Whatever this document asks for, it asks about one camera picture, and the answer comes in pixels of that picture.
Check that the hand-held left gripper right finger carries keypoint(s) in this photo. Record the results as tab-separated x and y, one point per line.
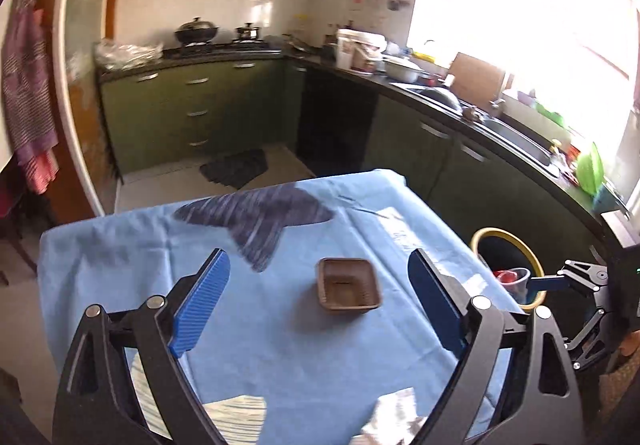
435	300

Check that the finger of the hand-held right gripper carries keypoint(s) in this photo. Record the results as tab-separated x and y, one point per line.
547	283
590	335

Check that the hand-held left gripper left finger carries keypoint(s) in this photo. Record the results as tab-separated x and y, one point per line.
197	305

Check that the clear plastic cup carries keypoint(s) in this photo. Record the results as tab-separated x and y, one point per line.
521	287

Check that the crushed red soda can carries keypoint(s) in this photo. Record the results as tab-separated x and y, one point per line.
506	277

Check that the yellow rimmed trash bin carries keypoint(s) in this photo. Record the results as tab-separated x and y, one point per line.
500	245

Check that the dark plastic tray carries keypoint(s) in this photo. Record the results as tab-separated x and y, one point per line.
347	287

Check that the blue printed tablecloth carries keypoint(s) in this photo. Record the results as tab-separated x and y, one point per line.
300	350

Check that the green plastic colander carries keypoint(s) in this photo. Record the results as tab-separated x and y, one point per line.
590	170

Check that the dark floor mat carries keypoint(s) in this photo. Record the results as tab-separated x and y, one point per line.
235	169

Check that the steel kitchen sink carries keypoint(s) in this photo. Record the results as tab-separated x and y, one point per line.
520	140

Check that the green plastic container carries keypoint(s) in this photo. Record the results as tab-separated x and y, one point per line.
550	114

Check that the steel kitchen faucet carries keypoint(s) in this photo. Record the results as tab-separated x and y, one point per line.
498	107

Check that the purple bowl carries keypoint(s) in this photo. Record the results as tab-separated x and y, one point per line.
526	98

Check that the grey dish scrubber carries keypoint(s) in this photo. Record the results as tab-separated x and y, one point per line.
469	113

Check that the green base cabinets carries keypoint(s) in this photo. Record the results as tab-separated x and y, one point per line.
150	115

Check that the wooden cutting board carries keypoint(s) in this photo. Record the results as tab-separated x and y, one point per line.
475	80

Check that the black countertop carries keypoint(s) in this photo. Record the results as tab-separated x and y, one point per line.
375	80

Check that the black gas stove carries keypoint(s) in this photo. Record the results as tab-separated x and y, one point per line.
220	49

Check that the white rice cooker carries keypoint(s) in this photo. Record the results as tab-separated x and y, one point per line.
357	52

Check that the clear plastic bag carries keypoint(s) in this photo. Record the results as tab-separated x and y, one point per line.
127	55

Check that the white hanging sheet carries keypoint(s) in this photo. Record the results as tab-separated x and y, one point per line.
5	125

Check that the purple checked apron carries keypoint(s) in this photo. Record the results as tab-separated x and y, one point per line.
30	90

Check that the black wok with lid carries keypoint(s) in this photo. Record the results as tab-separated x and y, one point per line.
196	31

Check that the small dark pot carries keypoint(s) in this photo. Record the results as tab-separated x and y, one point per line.
247	33

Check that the glass pan lid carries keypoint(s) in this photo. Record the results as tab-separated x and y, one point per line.
302	43

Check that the kitchen window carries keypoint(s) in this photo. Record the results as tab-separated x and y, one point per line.
525	0

